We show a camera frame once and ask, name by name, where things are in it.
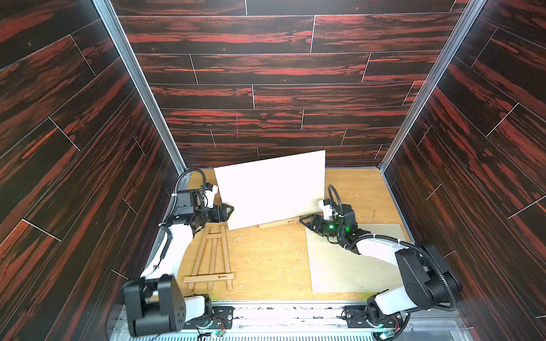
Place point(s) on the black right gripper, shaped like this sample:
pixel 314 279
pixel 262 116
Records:
pixel 318 224

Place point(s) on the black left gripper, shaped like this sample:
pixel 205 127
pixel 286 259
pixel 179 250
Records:
pixel 222 217

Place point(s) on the pale plywood board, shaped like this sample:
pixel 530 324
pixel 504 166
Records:
pixel 335 270
pixel 274 189

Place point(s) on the wooden easel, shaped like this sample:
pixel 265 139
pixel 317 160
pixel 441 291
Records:
pixel 280 223
pixel 212 264

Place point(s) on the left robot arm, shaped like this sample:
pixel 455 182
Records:
pixel 154 302

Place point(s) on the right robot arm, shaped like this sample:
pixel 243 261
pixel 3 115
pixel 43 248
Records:
pixel 428 282

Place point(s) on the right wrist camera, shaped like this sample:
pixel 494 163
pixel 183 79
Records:
pixel 327 208

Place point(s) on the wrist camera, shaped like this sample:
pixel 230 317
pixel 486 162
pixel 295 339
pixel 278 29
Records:
pixel 209 193
pixel 327 208

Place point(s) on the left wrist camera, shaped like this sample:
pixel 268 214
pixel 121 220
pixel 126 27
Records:
pixel 209 193

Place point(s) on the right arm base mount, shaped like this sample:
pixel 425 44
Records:
pixel 360 316

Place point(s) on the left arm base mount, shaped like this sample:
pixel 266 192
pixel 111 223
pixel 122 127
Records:
pixel 221 318

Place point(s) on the front aluminium frame rail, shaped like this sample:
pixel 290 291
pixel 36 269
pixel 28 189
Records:
pixel 321 320

